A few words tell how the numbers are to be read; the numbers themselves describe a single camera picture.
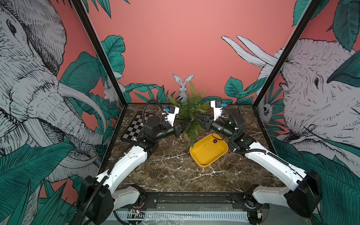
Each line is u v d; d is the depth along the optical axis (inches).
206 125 24.1
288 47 33.0
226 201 29.6
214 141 37.8
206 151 36.6
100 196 15.3
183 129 26.2
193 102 28.9
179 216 27.6
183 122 25.7
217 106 23.7
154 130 21.9
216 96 48.0
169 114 24.3
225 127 23.3
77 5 27.2
